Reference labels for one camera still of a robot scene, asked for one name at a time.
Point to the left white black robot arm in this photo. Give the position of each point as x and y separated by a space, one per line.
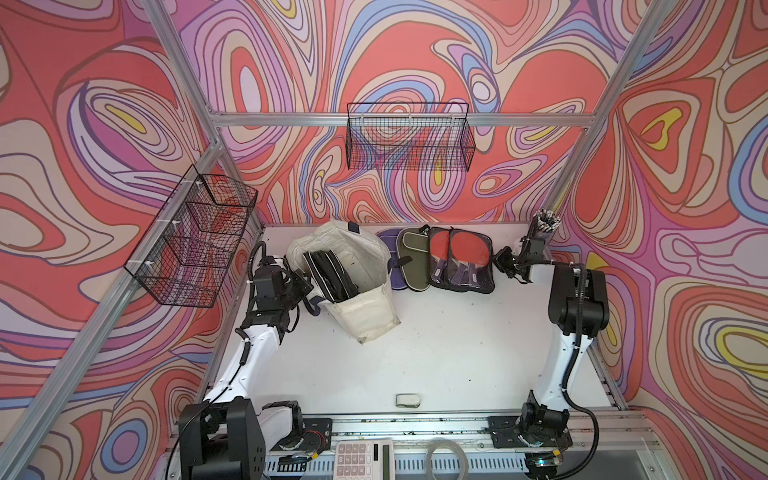
203 457

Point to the olive green paddle case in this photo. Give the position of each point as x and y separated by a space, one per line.
412 248

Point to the clear red paddle case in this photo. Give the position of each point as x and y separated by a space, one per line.
470 266
439 241

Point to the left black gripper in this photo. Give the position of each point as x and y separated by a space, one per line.
304 286

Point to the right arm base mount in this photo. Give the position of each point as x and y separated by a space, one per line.
511 432

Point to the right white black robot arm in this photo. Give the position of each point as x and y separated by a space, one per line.
578 311

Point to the back black wire basket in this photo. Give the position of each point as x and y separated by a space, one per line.
413 136

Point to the purple paddle case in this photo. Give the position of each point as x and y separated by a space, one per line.
390 237

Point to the black paddle cases in bag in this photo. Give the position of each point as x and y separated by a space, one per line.
329 274

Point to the aluminium front rail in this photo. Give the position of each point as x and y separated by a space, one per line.
618 430

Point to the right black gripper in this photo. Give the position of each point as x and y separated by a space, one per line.
499 259

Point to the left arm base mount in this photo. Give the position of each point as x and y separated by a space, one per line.
316 438

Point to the beige canvas tote bag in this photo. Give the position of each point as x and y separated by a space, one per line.
349 270

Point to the white pink calculator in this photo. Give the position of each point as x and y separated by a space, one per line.
365 460

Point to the grey tape roll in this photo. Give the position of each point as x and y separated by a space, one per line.
444 449

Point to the white eraser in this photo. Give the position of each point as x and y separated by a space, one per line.
408 400

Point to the left black wire basket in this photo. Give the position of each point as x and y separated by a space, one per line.
198 239

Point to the metal mesh pencil cup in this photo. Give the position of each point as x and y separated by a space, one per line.
543 226

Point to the black wire basket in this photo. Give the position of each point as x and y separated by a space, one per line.
413 136
198 239

